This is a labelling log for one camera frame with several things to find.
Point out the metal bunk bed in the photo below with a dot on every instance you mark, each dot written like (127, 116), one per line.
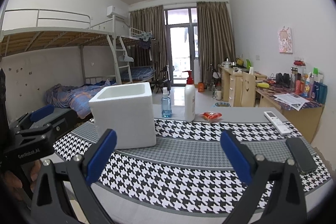
(22, 40)

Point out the wooden desk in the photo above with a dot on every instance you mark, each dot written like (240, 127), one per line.
(306, 120)

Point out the pink cartoon wall picture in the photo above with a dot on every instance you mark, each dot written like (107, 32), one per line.
(285, 42)

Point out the white remote control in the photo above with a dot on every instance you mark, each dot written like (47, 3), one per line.
(282, 129)

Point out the black folding chair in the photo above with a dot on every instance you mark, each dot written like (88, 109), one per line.
(163, 80)

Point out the blue spray bottle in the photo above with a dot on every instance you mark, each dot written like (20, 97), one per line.
(166, 110)

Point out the black smartphone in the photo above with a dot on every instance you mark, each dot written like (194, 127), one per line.
(301, 155)

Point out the black headphones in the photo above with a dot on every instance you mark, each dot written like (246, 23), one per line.
(283, 79)

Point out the wall air conditioner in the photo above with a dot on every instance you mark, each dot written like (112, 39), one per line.
(113, 10)

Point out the white foam box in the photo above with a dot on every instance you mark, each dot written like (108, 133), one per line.
(128, 110)

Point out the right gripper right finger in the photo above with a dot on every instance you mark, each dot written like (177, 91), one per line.
(287, 199)

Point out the brown curtain left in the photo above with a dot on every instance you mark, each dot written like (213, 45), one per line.
(149, 23)

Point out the brown curtain right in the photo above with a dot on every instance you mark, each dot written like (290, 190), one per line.
(215, 37)

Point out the houndstooth table cloth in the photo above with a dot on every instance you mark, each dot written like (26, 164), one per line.
(186, 171)

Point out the brown curtain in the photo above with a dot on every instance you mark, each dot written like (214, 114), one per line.
(215, 37)
(149, 23)

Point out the person's left hand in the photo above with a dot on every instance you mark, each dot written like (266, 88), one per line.
(13, 184)

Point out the printed paper sheet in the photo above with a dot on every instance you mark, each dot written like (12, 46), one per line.
(290, 101)

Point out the glass balcony door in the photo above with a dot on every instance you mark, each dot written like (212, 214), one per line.
(182, 44)

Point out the white pump lotion bottle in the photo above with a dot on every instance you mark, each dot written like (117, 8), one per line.
(189, 113)

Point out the red snack packet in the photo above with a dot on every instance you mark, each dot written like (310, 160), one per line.
(211, 116)

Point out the orange bag on floor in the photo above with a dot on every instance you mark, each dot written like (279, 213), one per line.
(201, 87)

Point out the blue shampoo bottle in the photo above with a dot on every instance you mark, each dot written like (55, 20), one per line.
(319, 93)

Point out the blue trash bin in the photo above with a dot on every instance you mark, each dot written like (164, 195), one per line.
(222, 104)

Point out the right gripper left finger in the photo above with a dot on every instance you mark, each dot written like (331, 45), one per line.
(50, 201)

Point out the blue plaid blanket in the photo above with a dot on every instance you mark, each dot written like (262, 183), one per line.
(75, 98)

